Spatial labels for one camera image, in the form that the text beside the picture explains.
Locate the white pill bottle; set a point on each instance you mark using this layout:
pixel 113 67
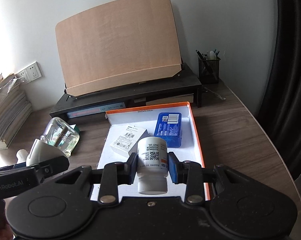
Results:
pixel 152 166

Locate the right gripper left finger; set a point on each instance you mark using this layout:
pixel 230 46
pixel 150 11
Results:
pixel 114 175

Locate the green white small box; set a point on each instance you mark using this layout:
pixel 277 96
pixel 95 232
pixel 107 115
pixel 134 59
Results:
pixel 75 127

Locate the blue plastic case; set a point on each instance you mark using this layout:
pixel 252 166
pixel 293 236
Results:
pixel 169 128

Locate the black monitor riser shelf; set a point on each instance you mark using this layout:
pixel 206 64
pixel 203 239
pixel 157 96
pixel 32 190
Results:
pixel 137 94

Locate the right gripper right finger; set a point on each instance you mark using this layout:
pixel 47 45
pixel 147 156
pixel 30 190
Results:
pixel 189 173

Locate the white wall socket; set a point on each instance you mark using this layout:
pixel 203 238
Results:
pixel 33 71
pixel 23 77

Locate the small white carton box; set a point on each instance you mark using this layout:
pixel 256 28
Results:
pixel 126 139

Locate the blue red book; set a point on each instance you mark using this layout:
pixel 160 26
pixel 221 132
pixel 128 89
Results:
pixel 95 110

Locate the stack of books and papers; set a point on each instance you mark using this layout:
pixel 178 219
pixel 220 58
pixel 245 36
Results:
pixel 15 108

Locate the white spray bottle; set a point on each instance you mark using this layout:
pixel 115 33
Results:
pixel 40 151

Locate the wooden book stand board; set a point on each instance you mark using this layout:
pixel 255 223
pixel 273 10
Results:
pixel 118 43

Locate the clear glass bottle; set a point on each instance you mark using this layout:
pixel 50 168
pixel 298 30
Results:
pixel 59 134

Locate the black mesh pen holder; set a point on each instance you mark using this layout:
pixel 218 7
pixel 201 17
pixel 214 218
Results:
pixel 208 67

